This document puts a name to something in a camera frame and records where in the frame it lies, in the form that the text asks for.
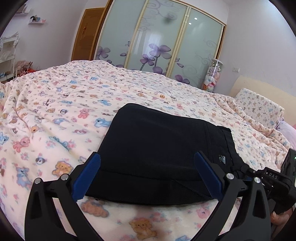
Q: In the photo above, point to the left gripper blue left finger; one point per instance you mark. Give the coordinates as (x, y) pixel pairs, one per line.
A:
(83, 175)

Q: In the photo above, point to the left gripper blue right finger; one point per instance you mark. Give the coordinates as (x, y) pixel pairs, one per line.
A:
(211, 174)

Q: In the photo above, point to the black pants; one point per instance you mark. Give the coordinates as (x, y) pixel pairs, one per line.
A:
(147, 158)

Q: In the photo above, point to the right hand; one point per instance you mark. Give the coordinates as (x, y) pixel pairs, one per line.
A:
(280, 219)

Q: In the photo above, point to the pink pillow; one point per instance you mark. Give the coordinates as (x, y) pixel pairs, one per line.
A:
(288, 131)

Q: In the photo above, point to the teddy bear print blanket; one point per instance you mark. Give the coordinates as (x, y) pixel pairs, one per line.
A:
(53, 119)

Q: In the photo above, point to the teddy bear print pillow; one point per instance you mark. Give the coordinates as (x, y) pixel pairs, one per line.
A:
(260, 108)

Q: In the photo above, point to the beige headboard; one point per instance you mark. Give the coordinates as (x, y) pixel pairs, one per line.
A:
(275, 94)

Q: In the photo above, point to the clear tube of plush toys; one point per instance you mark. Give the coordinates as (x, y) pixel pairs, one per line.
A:
(212, 75)

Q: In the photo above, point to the wooden door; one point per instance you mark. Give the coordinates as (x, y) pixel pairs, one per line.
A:
(86, 33)

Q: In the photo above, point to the floral glass sliding wardrobe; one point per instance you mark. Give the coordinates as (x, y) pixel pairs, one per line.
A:
(169, 38)

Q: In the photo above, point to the white shelving rack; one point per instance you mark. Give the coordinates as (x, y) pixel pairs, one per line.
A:
(8, 55)

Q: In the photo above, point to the white wall socket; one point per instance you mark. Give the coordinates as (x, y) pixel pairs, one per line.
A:
(236, 69)

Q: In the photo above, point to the white wall shelf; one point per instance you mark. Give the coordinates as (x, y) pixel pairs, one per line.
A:
(36, 20)

